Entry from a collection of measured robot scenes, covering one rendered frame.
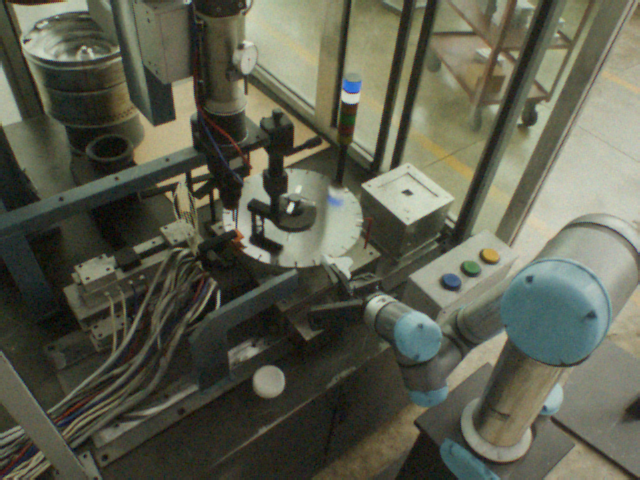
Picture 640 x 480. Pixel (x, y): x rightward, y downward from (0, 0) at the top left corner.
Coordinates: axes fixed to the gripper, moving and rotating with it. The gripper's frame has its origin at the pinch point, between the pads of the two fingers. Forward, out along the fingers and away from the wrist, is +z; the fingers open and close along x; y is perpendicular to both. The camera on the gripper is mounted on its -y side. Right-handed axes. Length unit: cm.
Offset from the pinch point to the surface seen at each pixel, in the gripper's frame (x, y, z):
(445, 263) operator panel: -2.1, 29.2, -5.9
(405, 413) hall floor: -78, 40, 42
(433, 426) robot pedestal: -29.9, 10.5, -21.5
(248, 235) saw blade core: 13.4, -11.9, 9.8
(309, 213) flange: 14.6, 3.4, 9.3
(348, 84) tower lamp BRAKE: 41.4, 22.2, 16.1
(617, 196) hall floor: -47, 218, 87
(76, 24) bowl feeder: 71, -31, 76
